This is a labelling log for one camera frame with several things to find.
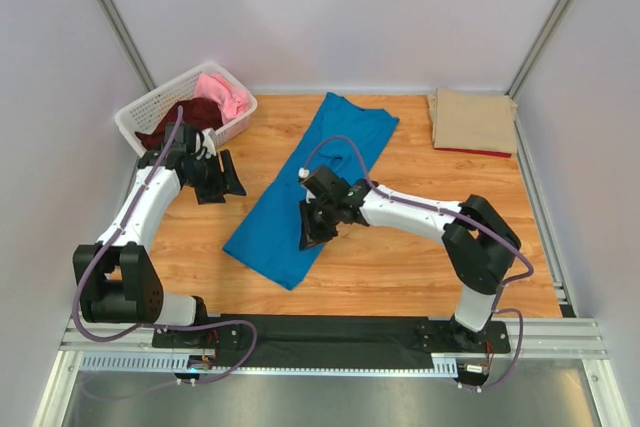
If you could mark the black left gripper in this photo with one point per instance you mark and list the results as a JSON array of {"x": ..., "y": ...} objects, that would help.
[{"x": 211, "y": 179}]

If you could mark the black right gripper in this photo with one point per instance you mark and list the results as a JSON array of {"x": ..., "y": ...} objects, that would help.
[{"x": 320, "y": 217}]

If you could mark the blue t shirt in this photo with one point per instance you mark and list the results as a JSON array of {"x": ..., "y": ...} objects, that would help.
[{"x": 267, "y": 240}]

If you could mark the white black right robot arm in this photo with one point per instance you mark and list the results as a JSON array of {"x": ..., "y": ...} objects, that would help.
[{"x": 479, "y": 244}]

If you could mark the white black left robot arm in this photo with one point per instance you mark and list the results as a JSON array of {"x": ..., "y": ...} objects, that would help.
[{"x": 116, "y": 279}]

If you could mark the dark red t shirt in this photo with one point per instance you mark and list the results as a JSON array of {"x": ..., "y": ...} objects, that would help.
[{"x": 199, "y": 112}]

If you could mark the pink t shirt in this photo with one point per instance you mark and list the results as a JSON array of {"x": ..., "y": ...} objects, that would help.
[{"x": 233, "y": 101}]

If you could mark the folded beige t shirt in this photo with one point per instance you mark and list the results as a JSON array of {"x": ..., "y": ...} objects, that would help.
[{"x": 473, "y": 121}]

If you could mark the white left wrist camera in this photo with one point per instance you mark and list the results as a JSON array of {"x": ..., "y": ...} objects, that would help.
[{"x": 206, "y": 144}]

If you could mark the left aluminium corner post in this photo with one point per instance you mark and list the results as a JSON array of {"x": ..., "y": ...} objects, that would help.
[{"x": 126, "y": 40}]

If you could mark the aluminium corner post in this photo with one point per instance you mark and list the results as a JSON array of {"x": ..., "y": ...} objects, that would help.
[
  {"x": 126, "y": 40},
  {"x": 541, "y": 41}
]

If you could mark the right aluminium corner post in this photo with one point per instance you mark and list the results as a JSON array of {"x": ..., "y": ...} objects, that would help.
[{"x": 541, "y": 41}]

